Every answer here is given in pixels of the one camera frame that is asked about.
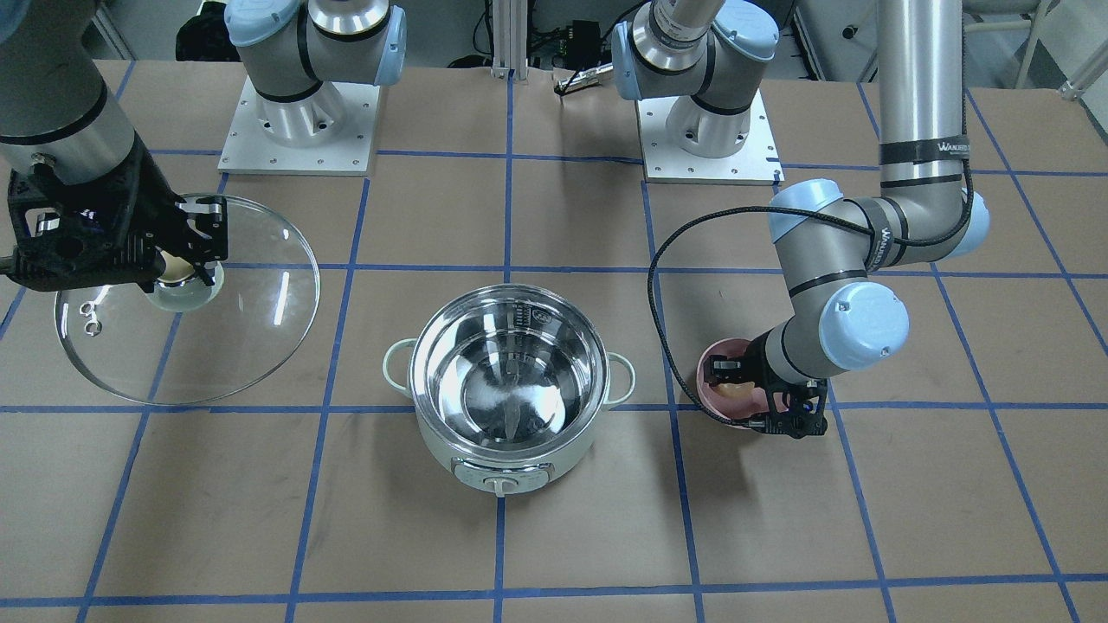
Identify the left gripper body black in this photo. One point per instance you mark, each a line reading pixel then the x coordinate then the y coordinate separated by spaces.
pixel 761 354

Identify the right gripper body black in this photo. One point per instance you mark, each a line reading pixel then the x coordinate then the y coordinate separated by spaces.
pixel 152 201

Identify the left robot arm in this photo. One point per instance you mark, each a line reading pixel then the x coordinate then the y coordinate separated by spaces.
pixel 711 54

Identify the glass pot lid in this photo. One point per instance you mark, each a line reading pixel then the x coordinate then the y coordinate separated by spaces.
pixel 188 342

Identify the pink bowl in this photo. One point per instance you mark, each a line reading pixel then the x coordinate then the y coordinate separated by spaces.
pixel 733 412

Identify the brown egg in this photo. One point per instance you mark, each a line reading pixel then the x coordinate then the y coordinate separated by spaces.
pixel 746 391

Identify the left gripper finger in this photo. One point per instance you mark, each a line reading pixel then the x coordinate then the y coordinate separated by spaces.
pixel 794 426
pixel 723 370

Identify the aluminium frame post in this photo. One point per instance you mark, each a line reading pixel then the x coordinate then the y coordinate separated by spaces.
pixel 510 39

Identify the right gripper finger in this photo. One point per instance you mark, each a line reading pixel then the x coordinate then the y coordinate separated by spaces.
pixel 205 271
pixel 207 237

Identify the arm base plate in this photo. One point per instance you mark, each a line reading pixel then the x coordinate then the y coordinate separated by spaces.
pixel 681 143
pixel 329 133

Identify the pale green steel pot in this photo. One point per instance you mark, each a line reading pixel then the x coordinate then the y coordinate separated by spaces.
pixel 507 381

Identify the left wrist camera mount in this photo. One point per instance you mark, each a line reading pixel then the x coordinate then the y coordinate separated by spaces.
pixel 805 400

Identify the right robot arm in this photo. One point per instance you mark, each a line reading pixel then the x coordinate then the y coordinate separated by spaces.
pixel 58 108

